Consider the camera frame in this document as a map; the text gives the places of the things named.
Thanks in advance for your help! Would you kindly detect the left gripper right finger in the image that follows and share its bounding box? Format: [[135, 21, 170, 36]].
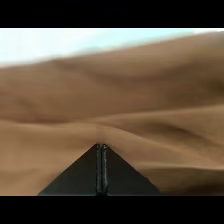
[[100, 143, 164, 197]]

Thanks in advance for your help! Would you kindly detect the brown garment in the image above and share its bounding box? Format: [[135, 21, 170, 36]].
[[0, 30, 224, 197]]

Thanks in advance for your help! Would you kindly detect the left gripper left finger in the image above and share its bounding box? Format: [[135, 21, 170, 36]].
[[37, 143, 100, 197]]

